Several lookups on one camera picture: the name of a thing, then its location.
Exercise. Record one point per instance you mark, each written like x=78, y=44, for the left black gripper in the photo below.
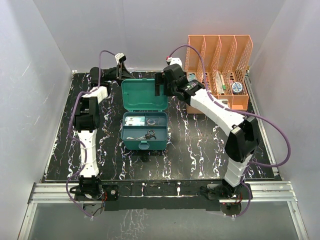
x=125, y=74

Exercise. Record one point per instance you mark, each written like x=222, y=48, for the black handled scissors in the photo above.
x=148, y=136

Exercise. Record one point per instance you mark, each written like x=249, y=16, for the orange file organizer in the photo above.
x=227, y=54

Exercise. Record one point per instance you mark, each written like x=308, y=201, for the white blue bandage box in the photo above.
x=135, y=121

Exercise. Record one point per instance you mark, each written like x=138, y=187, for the green medicine kit box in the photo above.
x=138, y=96

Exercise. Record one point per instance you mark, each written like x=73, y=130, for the teal white small box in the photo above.
x=225, y=102

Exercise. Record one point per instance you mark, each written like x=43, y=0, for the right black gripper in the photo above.
x=159, y=80

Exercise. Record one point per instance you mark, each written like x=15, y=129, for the round blue white tin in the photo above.
x=237, y=88

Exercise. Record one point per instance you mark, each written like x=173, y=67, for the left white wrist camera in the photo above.
x=120, y=58

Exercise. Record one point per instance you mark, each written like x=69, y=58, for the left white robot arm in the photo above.
x=85, y=121

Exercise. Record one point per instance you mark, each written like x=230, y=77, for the clear bag with rubber bands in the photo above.
x=152, y=121

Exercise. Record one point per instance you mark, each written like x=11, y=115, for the white tube in organizer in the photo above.
x=220, y=84

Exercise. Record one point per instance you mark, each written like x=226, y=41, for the blue divided tray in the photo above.
x=161, y=130

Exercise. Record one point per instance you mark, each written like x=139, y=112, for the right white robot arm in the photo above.
x=242, y=137

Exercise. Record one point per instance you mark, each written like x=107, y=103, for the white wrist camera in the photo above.
x=173, y=60
x=120, y=58

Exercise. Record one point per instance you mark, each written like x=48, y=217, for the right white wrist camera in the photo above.
x=173, y=60

